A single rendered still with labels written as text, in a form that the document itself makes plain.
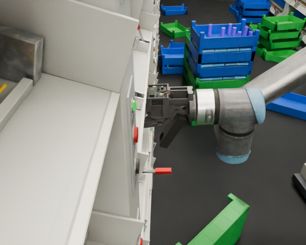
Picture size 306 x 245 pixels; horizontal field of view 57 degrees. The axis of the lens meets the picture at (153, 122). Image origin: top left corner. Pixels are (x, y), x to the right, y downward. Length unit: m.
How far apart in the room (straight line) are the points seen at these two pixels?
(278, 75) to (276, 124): 1.02
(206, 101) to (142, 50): 0.21
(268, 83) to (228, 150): 0.22
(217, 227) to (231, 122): 0.42
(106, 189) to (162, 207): 1.02
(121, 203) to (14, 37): 0.17
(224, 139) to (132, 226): 0.51
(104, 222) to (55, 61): 0.17
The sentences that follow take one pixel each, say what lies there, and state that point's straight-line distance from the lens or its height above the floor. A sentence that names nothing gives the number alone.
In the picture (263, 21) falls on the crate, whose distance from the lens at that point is 2.78.
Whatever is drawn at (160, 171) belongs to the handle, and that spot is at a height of 0.57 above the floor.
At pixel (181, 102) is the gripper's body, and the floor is 0.65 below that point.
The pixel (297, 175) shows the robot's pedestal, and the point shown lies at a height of 0.06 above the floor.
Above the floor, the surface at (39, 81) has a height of 0.94.
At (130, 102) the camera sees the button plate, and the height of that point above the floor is 0.89.
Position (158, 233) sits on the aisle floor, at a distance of 1.21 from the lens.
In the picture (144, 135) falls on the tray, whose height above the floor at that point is 0.54.
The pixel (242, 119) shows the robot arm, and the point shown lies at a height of 0.63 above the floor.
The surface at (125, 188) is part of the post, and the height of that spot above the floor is 0.83.
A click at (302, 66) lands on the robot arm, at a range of 0.86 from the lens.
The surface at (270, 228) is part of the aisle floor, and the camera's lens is 1.31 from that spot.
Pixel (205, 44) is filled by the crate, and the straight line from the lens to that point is 1.48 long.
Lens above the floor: 1.02
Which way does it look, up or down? 36 degrees down
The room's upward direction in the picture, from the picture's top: straight up
